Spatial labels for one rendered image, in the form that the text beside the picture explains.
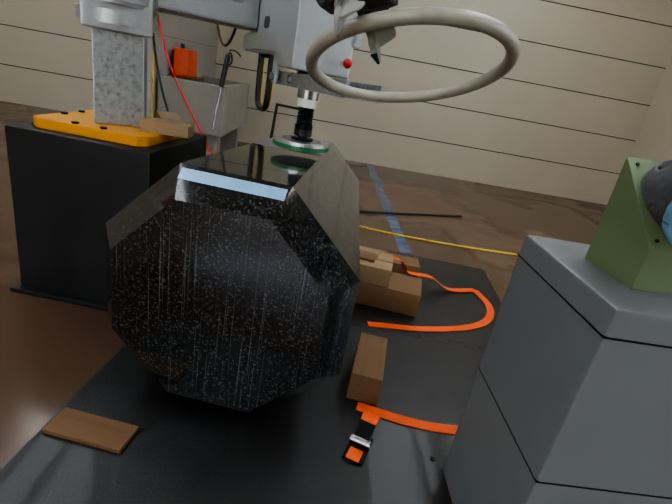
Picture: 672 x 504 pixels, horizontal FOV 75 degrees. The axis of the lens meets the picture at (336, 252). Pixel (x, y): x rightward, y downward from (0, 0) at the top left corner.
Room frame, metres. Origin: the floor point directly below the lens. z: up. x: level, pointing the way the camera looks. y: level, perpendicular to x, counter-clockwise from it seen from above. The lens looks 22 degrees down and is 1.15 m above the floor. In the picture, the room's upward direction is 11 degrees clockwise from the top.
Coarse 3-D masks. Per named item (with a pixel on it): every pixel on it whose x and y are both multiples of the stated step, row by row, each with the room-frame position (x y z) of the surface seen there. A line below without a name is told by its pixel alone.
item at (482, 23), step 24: (360, 24) 0.94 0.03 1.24; (384, 24) 0.92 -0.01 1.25; (408, 24) 0.92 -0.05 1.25; (432, 24) 0.92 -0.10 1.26; (456, 24) 0.93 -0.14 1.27; (480, 24) 0.94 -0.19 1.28; (504, 24) 0.98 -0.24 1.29; (312, 48) 1.03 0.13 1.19; (312, 72) 1.13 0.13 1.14; (504, 72) 1.15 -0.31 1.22; (360, 96) 1.31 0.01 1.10; (384, 96) 1.34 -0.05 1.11; (408, 96) 1.34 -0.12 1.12; (432, 96) 1.33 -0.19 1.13
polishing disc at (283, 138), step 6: (276, 138) 1.67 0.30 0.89; (282, 138) 1.67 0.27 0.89; (288, 138) 1.69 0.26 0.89; (312, 138) 1.81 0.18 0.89; (288, 144) 1.63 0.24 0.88; (294, 144) 1.62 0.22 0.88; (300, 144) 1.62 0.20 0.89; (306, 144) 1.63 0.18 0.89; (312, 144) 1.66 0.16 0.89; (318, 144) 1.68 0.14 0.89; (324, 144) 1.71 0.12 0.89
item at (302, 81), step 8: (272, 72) 1.86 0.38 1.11; (280, 72) 1.87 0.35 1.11; (288, 72) 1.77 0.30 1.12; (280, 80) 1.85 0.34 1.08; (288, 80) 1.73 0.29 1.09; (296, 80) 1.68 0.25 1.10; (304, 80) 1.60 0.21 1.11; (312, 80) 1.53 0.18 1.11; (336, 80) 1.36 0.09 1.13; (344, 80) 1.31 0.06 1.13; (304, 88) 1.59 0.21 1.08; (312, 88) 1.52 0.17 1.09; (320, 88) 1.46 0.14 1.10; (368, 88) 1.41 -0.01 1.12; (376, 88) 1.37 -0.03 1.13; (336, 96) 1.34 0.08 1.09; (344, 96) 1.30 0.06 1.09
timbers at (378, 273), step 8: (360, 248) 2.38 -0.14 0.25; (384, 256) 2.33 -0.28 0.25; (392, 256) 2.35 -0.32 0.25; (360, 264) 2.15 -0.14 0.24; (368, 264) 2.17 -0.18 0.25; (376, 264) 2.19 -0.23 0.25; (384, 264) 2.21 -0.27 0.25; (392, 264) 2.24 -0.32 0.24; (360, 272) 2.15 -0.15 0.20; (368, 272) 2.15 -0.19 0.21; (376, 272) 2.14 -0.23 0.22; (384, 272) 2.14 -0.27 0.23; (360, 280) 2.15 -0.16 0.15; (368, 280) 2.15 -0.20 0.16; (376, 280) 2.14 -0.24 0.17; (384, 280) 2.14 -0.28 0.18
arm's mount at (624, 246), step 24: (624, 168) 0.98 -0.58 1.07; (648, 168) 0.98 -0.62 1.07; (624, 192) 0.96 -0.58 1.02; (624, 216) 0.93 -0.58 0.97; (648, 216) 0.89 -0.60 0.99; (600, 240) 0.97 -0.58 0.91; (624, 240) 0.90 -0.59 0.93; (648, 240) 0.85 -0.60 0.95; (600, 264) 0.94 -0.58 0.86; (624, 264) 0.88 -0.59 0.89; (648, 264) 0.84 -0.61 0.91; (648, 288) 0.84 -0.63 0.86
